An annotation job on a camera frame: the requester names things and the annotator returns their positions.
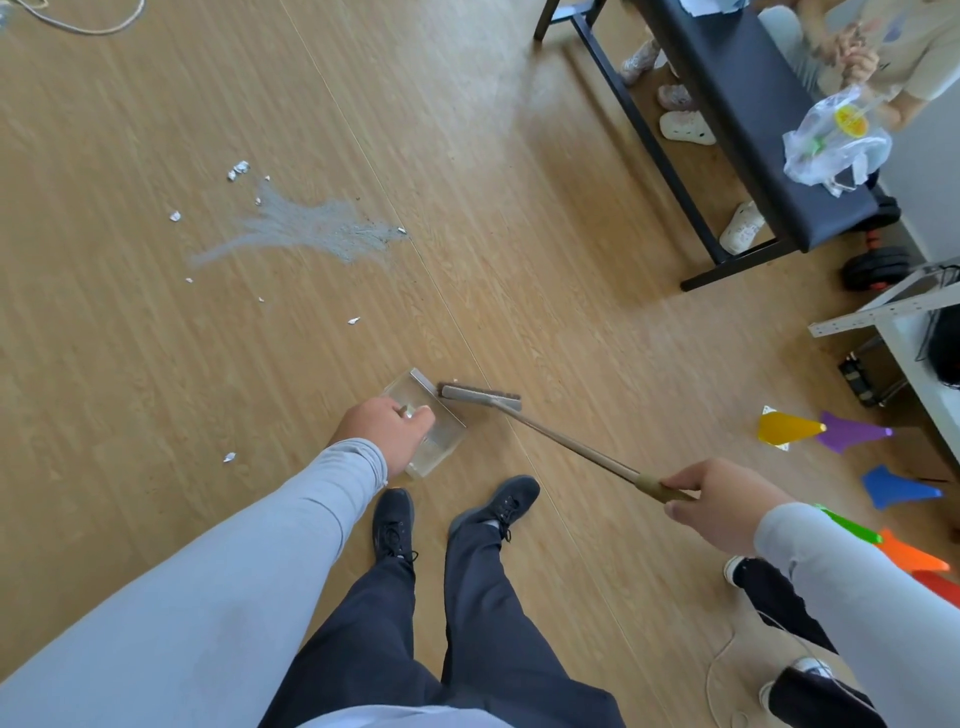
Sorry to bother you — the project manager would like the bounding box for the person's left hand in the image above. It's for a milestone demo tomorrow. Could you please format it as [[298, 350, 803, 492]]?
[[327, 397, 438, 480]]

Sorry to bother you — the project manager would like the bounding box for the person's right hand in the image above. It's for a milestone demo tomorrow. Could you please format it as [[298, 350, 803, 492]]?
[[659, 457, 798, 558]]

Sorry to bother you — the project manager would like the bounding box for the clear plastic dustpan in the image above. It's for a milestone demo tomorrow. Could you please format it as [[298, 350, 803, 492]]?
[[380, 367, 468, 480]]

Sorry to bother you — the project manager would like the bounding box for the long-handled broom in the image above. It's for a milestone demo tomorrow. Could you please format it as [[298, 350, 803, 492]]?
[[437, 382, 699, 505]]

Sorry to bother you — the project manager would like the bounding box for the person's left forearm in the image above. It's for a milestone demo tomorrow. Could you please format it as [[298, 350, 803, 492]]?
[[0, 438, 390, 728]]

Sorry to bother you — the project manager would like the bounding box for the person's left leg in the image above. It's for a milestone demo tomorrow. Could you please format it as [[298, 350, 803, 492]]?
[[258, 554, 451, 728]]

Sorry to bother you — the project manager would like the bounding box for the person's leg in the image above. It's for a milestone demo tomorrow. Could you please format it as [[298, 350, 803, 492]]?
[[440, 517, 628, 728], [258, 554, 451, 728]]

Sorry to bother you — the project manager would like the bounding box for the person's right leg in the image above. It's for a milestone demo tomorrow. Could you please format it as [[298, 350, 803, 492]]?
[[440, 517, 628, 728]]

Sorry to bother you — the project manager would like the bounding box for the person's light grey shirt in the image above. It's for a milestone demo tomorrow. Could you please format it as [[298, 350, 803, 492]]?
[[296, 703, 515, 728]]

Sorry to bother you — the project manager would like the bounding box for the black left shoe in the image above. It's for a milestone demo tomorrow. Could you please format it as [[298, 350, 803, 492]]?
[[372, 487, 419, 568]]

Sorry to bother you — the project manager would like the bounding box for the black shoe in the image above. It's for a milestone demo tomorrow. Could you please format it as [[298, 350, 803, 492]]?
[[448, 474, 541, 543], [372, 487, 419, 568]]

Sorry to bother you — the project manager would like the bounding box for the yellow cone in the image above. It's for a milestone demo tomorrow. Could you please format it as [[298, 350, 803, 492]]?
[[757, 406, 828, 451]]

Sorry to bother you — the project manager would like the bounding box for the green cone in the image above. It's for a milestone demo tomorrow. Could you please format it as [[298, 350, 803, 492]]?
[[813, 503, 885, 547]]

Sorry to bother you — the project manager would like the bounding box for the black right shoe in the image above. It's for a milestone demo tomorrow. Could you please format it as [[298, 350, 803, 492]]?
[[448, 474, 541, 543]]

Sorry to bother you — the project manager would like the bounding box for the purple cone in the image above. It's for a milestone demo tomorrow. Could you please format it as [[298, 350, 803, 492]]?
[[817, 410, 895, 455]]

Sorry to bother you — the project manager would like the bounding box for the blue cone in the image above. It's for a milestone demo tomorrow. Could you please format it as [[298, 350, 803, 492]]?
[[860, 464, 945, 511]]

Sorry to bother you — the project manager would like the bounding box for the orange cone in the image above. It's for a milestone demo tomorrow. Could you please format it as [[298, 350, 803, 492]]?
[[875, 528, 952, 575]]

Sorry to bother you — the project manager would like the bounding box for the red cone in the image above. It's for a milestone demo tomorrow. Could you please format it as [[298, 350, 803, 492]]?
[[911, 569, 960, 609]]

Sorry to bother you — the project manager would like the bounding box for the white storage shelf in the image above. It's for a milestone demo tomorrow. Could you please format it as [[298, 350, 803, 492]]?
[[808, 258, 960, 470]]

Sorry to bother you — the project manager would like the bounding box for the white clog slipper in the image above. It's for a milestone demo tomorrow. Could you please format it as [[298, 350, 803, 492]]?
[[719, 200, 766, 256], [659, 110, 718, 146]]

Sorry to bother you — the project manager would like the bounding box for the black dumbbell red mark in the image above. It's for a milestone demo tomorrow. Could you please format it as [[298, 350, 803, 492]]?
[[851, 168, 903, 234], [841, 232, 913, 294]]

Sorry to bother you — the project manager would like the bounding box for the clear plastic bag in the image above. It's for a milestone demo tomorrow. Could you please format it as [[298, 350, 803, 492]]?
[[782, 83, 894, 198]]

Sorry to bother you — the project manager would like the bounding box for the black padded bench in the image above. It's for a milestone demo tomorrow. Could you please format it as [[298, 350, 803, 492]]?
[[533, 0, 890, 292]]

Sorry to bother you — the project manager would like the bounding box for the white power strip with cable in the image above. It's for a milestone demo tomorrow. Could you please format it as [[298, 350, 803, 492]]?
[[704, 607, 879, 728]]

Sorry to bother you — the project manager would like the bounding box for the small black metal frame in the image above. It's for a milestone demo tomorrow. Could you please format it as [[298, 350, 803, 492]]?
[[837, 337, 909, 409]]

